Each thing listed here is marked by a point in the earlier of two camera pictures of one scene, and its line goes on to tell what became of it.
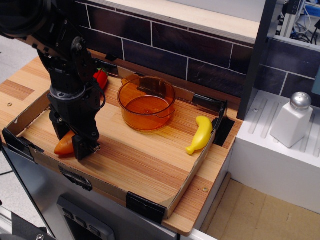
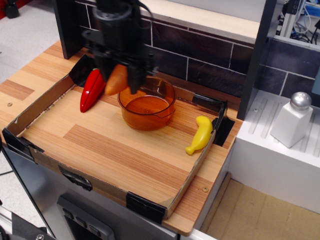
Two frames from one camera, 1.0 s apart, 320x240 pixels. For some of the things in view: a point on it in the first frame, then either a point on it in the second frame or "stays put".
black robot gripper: (79, 105) → (117, 38)
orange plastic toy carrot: (65, 145) → (117, 80)
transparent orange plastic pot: (146, 103) stays put
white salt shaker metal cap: (292, 123) stays put
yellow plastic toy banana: (202, 135) stays put
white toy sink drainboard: (261, 161) stays put
